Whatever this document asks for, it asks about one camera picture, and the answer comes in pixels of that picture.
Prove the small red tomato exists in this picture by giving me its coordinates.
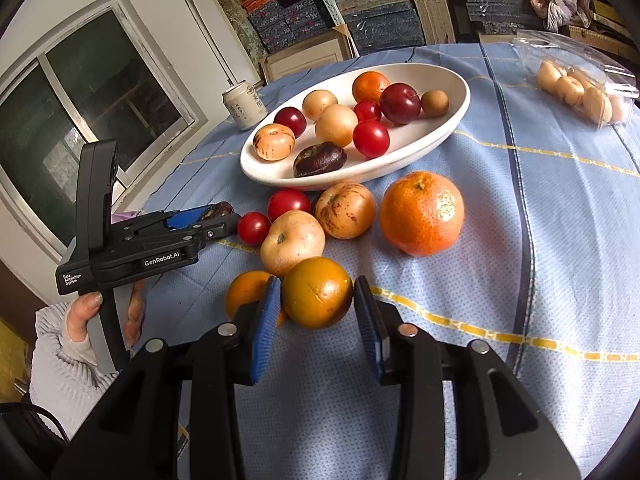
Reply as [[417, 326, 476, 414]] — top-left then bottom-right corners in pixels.
[[236, 211, 271, 247]]

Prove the small orange mandarin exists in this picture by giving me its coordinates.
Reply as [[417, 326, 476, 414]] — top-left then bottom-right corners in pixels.
[[224, 270, 272, 320]]

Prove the pale yellow apple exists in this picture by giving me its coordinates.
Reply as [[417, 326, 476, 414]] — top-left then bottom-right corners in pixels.
[[260, 210, 326, 278]]

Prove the yellow spotted persimmon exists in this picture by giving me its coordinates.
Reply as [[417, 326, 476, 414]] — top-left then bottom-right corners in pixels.
[[253, 124, 295, 162]]

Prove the dark orange mandarin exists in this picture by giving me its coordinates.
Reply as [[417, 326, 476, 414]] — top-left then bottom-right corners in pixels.
[[281, 257, 352, 330]]

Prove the dark red plum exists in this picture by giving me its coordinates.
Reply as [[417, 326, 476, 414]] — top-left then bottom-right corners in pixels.
[[380, 82, 422, 125], [273, 106, 307, 138]]

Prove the large tan pear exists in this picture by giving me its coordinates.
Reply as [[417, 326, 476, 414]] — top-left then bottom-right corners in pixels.
[[314, 104, 358, 148]]

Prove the pale round fruit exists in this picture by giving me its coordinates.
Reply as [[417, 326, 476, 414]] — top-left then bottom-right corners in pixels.
[[303, 89, 338, 122]]

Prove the red cherry tomato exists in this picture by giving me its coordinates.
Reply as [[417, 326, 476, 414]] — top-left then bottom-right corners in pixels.
[[352, 119, 390, 158]]

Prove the big orange mandarin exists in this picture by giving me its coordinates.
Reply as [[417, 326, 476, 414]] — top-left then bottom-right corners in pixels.
[[378, 170, 465, 257]]

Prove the orange tangerine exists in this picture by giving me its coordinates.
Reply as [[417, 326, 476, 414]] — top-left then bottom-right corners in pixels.
[[352, 70, 390, 103]]

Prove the small brown longan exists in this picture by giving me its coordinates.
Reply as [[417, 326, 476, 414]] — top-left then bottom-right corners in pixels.
[[421, 89, 449, 118]]

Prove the grey knit sleeve forearm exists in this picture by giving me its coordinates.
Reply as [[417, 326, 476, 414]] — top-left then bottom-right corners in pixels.
[[29, 302, 117, 438]]

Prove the person's left hand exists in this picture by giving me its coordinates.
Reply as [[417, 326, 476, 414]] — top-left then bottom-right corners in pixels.
[[64, 278, 148, 351]]

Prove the white beverage can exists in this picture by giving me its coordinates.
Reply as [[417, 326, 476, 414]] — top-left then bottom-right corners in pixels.
[[222, 80, 268, 131]]

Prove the large white plate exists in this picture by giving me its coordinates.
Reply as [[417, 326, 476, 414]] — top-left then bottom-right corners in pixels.
[[240, 63, 471, 191]]

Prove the cardboard box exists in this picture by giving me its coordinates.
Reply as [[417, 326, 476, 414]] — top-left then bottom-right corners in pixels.
[[260, 25, 359, 84]]

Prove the pink plastic bag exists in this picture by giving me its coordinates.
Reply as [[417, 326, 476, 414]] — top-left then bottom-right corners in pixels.
[[529, 0, 592, 32]]

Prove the window frame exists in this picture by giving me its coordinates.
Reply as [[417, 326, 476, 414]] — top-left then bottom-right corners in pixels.
[[1, 0, 205, 260]]

